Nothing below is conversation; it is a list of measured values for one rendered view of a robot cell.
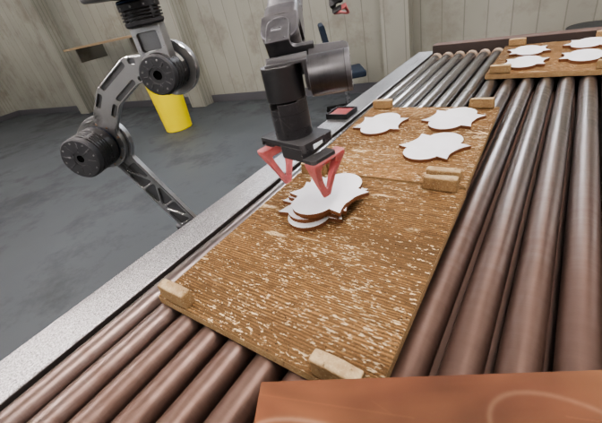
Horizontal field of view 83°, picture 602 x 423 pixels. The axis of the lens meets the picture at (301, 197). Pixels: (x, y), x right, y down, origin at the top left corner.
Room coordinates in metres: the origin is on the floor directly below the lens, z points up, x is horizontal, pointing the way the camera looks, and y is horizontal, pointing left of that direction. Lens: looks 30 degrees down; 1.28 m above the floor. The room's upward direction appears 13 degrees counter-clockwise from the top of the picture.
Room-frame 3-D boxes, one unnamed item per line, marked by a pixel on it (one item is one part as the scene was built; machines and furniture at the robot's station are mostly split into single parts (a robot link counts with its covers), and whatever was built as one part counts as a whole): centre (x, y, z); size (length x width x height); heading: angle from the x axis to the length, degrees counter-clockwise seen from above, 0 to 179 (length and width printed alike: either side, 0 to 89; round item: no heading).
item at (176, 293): (0.38, 0.21, 0.95); 0.06 x 0.02 x 0.03; 50
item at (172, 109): (4.86, 1.45, 0.34); 0.44 x 0.43 x 0.68; 148
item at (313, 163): (0.48, -0.03, 1.05); 0.07 x 0.07 x 0.09; 36
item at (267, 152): (0.54, 0.01, 1.05); 0.07 x 0.07 x 0.09; 36
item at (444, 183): (0.51, -0.25, 0.95); 0.06 x 0.02 x 0.03; 50
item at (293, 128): (0.51, -0.01, 1.12); 0.10 x 0.07 x 0.07; 36
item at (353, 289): (0.45, -0.02, 0.93); 0.41 x 0.35 x 0.02; 140
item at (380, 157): (0.77, -0.28, 0.93); 0.41 x 0.35 x 0.02; 141
